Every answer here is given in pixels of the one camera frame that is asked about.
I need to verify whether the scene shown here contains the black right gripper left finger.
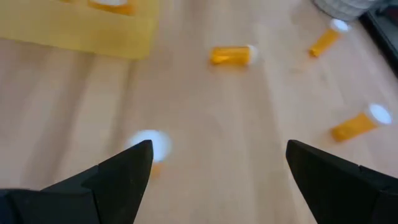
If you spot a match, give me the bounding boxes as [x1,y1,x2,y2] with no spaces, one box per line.
[0,139,155,224]

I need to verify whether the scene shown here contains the small orange pill bottle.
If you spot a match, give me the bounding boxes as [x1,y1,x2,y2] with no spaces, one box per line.
[330,103,393,143]
[126,129,173,180]
[208,44,259,67]
[308,17,352,58]

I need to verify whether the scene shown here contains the yellow translucent plastic bin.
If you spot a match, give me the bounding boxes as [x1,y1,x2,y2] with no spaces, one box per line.
[0,0,161,60]

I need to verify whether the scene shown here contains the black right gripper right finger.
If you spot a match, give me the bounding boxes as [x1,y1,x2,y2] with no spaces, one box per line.
[285,139,398,224]

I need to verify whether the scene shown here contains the succulent in white patterned pot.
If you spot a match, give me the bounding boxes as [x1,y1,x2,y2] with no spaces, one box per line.
[312,0,389,22]

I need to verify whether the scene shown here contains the large orange pill bottle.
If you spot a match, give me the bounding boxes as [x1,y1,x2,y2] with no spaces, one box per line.
[86,0,137,16]

